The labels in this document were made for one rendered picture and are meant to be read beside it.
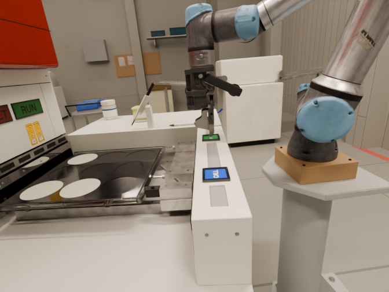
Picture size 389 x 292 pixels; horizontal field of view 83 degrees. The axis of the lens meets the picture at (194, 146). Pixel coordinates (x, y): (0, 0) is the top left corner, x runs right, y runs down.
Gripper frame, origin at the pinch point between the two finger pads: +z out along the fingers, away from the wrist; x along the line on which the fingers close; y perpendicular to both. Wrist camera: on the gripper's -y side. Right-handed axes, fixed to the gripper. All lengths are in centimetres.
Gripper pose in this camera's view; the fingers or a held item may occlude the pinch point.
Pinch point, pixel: (212, 132)
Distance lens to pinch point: 70.5
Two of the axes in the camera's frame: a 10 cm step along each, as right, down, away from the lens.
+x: -0.3, 3.4, -9.4
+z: 0.8, 9.4, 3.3
